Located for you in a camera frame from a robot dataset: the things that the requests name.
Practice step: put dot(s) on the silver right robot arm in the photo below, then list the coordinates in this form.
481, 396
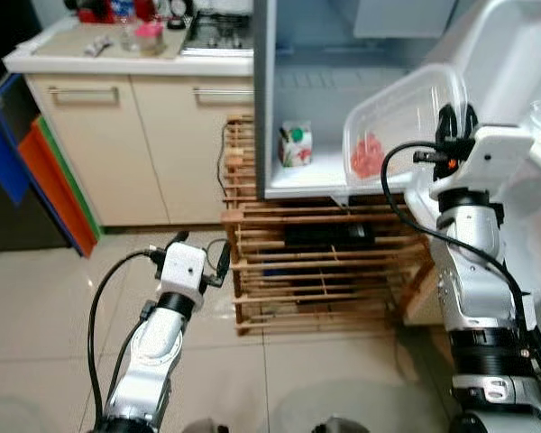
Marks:
469, 271

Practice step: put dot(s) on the mini fridge door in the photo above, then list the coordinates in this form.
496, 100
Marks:
523, 54

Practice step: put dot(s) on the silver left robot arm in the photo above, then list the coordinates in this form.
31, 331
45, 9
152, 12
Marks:
153, 352

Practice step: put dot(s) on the wooden wine rack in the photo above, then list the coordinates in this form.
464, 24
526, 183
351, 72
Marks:
343, 271

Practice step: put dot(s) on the white squeeze tube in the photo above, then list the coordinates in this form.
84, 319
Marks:
97, 47

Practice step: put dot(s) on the orange plastic board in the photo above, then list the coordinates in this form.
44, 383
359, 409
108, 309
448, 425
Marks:
54, 180

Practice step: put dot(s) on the grey right robot leg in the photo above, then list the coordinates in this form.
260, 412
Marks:
340, 425

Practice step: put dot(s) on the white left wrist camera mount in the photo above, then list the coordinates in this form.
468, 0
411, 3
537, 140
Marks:
182, 266

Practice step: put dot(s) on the small drink carton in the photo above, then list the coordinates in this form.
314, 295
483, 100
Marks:
296, 149

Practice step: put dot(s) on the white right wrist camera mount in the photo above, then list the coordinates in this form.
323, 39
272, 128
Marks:
491, 153

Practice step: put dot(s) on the small container pink lid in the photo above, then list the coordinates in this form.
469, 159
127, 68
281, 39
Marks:
149, 32

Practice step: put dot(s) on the red coffee machine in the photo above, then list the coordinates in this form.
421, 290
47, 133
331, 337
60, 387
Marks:
95, 11

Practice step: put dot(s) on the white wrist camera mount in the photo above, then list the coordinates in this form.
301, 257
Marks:
491, 153
182, 266

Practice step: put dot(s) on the clear plastic food container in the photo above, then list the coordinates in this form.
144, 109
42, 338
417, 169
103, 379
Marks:
388, 126

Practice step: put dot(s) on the black flat device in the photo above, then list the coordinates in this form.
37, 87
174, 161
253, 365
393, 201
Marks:
329, 236

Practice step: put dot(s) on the clear water bottle blue label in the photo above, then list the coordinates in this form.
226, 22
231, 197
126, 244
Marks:
124, 32

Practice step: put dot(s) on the green plastic board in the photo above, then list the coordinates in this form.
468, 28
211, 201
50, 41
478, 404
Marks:
72, 174

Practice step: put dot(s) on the cream kitchen cabinet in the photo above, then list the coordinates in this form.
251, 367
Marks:
99, 162

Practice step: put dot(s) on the round kitchen timer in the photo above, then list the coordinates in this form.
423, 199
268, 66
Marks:
178, 13

